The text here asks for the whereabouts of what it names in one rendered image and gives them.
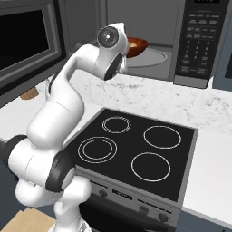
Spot black oven door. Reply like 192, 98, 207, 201
78, 201, 179, 232

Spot grey stove knob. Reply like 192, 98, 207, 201
139, 205, 150, 216
159, 212, 169, 223
98, 188, 109, 198

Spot grey microwave oven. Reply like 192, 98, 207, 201
59, 0, 232, 91

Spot black hob stove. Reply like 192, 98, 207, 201
64, 106, 200, 232

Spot grey microwave door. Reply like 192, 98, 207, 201
0, 0, 68, 109

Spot grey microwave turntable plate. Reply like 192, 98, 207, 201
124, 48, 169, 69

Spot brown wooden bowl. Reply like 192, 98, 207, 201
125, 36, 150, 59

